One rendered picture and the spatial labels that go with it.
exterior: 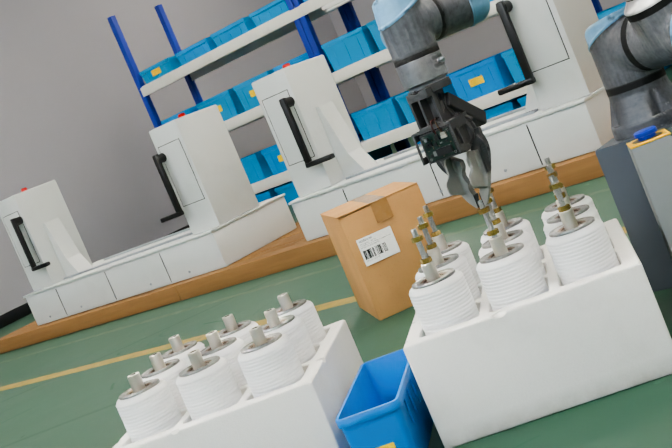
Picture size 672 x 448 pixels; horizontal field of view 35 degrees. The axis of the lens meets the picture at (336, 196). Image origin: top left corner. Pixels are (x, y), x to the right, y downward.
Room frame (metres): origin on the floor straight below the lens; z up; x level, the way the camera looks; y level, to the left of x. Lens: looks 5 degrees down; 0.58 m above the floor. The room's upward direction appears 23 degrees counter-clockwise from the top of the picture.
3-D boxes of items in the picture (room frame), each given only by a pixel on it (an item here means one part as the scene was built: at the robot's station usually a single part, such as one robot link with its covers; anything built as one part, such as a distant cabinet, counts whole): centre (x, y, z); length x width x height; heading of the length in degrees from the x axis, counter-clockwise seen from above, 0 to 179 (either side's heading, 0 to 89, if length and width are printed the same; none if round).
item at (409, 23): (1.67, -0.20, 0.65); 0.09 x 0.08 x 0.11; 117
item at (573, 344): (1.80, -0.23, 0.09); 0.39 x 0.39 x 0.18; 78
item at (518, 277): (1.68, -0.21, 0.16); 0.10 x 0.10 x 0.18
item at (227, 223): (5.60, 1.03, 0.45); 1.61 x 0.57 x 0.74; 50
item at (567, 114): (4.29, -0.53, 0.45); 1.45 x 0.57 x 0.74; 50
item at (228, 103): (8.52, 0.44, 0.90); 0.50 x 0.38 x 0.21; 141
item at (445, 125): (1.66, -0.20, 0.49); 0.09 x 0.08 x 0.12; 146
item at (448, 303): (1.71, -0.09, 0.16); 0.10 x 0.10 x 0.18
